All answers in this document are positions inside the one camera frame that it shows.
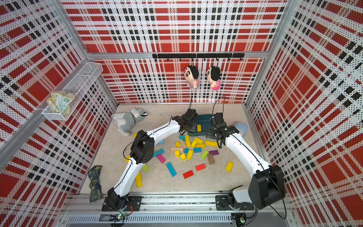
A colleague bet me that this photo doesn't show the light green block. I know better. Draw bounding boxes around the light green block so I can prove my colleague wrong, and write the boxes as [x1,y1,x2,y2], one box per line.
[200,150,209,159]

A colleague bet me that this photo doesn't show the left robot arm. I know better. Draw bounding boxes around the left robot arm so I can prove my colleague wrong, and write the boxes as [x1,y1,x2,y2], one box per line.
[102,108,198,211]

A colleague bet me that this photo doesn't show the blue-shirt hanging plush doll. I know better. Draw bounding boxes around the blue-shirt hanging plush doll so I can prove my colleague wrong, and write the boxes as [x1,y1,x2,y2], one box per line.
[184,65,199,89]

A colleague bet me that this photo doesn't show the black hook rail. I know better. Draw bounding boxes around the black hook rail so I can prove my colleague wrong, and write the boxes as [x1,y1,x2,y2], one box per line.
[152,53,245,60]

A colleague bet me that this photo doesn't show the red block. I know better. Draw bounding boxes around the red block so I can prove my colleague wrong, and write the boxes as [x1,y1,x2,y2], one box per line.
[183,170,194,179]
[195,164,206,172]

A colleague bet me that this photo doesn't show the purple block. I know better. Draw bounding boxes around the purple block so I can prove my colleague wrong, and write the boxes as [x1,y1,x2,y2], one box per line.
[209,150,219,156]

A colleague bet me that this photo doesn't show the red block right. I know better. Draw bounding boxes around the red block right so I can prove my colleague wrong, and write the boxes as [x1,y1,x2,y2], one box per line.
[195,164,206,172]

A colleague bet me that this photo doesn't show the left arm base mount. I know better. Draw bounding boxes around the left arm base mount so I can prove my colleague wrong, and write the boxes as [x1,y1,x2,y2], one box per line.
[101,196,142,212]

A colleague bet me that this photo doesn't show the long yellow block near-left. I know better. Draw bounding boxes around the long yellow block near-left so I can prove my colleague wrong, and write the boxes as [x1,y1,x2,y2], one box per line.
[135,172,143,188]

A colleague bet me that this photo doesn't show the magenta block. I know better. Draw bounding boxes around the magenta block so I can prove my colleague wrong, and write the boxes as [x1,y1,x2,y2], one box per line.
[157,154,166,163]

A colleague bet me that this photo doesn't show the yellow-green packet in basket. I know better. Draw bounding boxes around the yellow-green packet in basket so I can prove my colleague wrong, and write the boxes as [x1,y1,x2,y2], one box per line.
[47,90,75,116]

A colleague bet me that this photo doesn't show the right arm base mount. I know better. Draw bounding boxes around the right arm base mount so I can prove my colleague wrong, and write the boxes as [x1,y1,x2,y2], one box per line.
[215,194,255,211]

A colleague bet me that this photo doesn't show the small yellow cube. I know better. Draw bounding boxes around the small yellow cube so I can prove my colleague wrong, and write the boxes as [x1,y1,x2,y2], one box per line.
[180,154,187,161]

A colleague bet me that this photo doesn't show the pink-shirt hanging plush doll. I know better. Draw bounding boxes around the pink-shirt hanging plush doll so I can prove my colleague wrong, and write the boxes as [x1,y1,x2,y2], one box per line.
[207,66,221,91]

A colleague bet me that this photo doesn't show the brown wooden block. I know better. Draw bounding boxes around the brown wooden block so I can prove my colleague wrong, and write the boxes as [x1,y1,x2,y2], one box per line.
[207,154,215,166]

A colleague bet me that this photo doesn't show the long teal block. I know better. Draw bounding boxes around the long teal block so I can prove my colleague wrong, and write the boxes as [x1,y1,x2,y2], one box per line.
[166,162,177,177]

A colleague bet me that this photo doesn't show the white wire wall basket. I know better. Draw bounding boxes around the white wire wall basket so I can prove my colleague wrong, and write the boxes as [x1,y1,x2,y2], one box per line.
[42,62,103,121]

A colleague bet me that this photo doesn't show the green block near-left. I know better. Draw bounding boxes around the green block near-left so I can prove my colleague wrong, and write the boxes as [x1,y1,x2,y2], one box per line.
[142,164,149,173]

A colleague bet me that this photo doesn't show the yellow angled block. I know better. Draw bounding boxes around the yellow angled block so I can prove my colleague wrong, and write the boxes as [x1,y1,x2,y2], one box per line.
[185,135,191,147]

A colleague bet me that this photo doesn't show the camouflage cloth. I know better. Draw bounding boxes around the camouflage cloth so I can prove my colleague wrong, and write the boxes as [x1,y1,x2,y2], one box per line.
[88,165,102,203]

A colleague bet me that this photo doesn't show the grey plush husky toy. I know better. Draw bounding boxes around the grey plush husky toy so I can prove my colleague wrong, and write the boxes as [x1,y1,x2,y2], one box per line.
[112,108,148,136]

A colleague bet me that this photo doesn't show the dark teal plastic bin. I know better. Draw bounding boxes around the dark teal plastic bin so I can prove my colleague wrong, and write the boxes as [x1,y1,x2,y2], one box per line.
[187,114,212,137]

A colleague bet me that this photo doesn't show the light blue alarm clock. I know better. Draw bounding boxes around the light blue alarm clock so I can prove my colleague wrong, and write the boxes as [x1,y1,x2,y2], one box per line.
[234,122,248,138]

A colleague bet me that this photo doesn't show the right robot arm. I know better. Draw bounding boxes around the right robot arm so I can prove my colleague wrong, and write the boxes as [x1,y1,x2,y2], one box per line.
[206,113,285,210]

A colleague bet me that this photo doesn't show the red block left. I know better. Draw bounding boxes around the red block left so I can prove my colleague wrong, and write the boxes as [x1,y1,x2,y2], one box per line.
[183,170,194,179]

